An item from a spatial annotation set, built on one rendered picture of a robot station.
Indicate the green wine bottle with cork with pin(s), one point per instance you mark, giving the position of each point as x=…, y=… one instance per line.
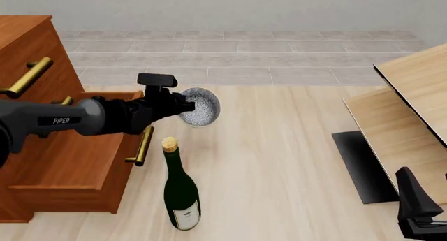
x=181, y=188

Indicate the pale wooden panel with black edge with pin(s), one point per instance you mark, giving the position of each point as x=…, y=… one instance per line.
x=415, y=78

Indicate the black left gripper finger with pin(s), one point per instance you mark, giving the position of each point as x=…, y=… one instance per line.
x=190, y=106

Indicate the open wooden drawer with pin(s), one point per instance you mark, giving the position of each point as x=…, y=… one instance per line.
x=77, y=159

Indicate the wooden cabinet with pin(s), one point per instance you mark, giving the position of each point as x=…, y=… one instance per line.
x=38, y=68

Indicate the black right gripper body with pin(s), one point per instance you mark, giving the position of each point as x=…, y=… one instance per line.
x=422, y=229

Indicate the grey and black left robot arm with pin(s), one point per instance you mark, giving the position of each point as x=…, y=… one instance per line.
x=70, y=115

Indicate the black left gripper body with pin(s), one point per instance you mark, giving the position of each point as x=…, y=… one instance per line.
x=171, y=106

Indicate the black speckled bowl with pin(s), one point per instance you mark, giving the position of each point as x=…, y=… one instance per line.
x=206, y=111

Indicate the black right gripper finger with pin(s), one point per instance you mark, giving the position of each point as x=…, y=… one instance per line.
x=413, y=196

